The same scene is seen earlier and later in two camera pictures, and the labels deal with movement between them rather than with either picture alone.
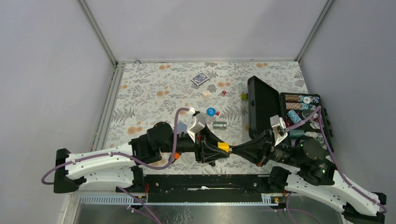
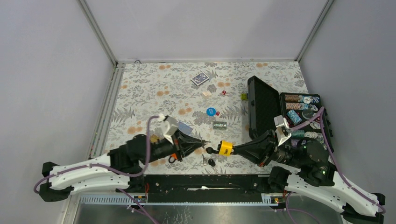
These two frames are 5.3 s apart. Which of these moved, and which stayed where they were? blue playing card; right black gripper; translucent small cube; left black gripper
Moved: left black gripper
Stayed: translucent small cube; right black gripper; blue playing card
